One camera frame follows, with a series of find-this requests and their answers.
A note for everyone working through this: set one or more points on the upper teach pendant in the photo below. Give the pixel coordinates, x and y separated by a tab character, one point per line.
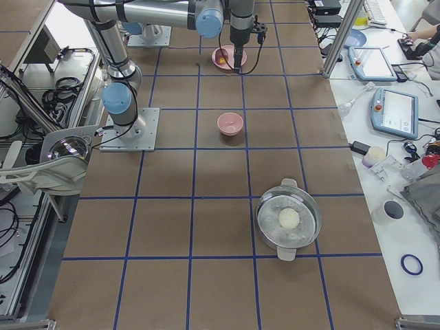
371	64

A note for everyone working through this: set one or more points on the pink plate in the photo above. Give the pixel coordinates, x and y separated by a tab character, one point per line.
230	65

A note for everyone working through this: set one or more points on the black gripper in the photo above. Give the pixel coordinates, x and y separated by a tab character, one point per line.
238	37

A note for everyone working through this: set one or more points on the pink bowl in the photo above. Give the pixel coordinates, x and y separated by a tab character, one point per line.
230	124

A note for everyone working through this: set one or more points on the red apple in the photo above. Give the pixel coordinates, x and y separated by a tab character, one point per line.
221	57

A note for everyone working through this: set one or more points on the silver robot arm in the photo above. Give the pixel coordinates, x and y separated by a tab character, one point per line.
205	17

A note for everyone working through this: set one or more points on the glass bowl on chair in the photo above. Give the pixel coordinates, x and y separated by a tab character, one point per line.
69	146

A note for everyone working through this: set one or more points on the aluminium frame post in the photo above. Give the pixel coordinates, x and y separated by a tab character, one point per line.
348	21

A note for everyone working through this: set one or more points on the white purple cup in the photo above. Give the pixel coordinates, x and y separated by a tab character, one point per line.
374	155

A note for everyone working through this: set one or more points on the grey folded cloth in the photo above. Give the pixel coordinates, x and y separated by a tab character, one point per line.
423	196

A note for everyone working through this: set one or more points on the steel pot with glass lid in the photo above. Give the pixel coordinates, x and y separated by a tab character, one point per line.
287	219

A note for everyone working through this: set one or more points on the teach pendant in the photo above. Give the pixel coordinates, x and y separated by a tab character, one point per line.
395	113
371	64

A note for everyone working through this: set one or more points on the lower teach pendant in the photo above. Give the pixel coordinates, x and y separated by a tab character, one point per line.
395	113

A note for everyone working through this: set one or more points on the blue plate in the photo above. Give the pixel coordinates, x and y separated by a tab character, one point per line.
356	38

